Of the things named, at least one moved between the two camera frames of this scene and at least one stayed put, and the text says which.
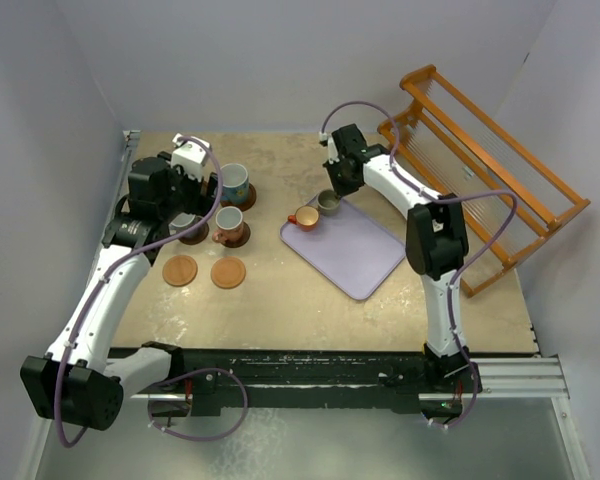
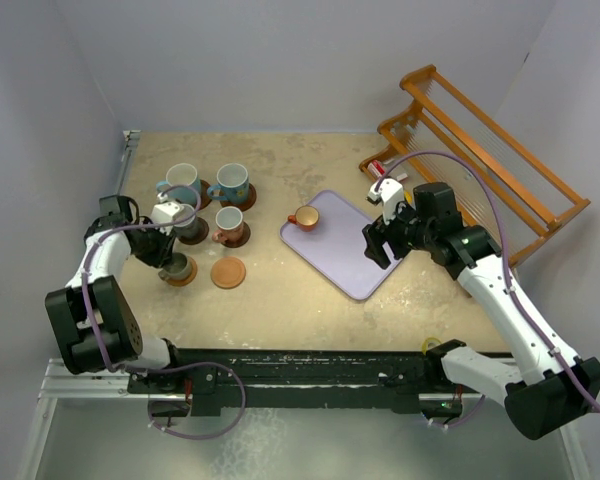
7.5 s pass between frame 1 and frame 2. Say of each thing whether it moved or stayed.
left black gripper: moved
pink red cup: stayed
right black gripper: moved
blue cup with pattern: stayed
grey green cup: moved
